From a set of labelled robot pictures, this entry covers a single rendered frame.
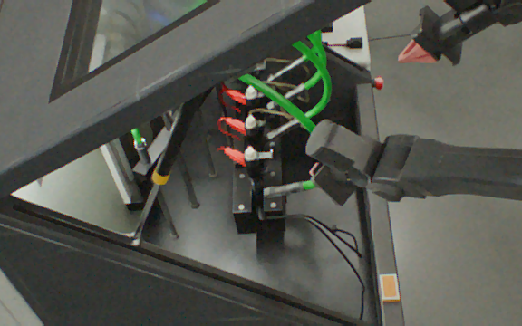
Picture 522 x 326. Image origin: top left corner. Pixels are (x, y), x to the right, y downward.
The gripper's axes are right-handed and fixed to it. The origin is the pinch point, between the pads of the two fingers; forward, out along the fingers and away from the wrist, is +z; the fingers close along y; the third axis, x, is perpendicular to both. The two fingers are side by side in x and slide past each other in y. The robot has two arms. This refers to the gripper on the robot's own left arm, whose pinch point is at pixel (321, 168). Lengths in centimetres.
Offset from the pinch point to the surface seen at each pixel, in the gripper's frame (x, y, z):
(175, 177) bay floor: -7, 8, 58
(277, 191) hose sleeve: -0.4, 5.5, 9.7
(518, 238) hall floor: 101, -59, 90
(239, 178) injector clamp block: -1.5, 3.5, 31.9
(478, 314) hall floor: 99, -27, 83
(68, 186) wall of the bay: -27.9, 27.7, 13.4
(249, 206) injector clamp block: 2.4, 7.3, 27.0
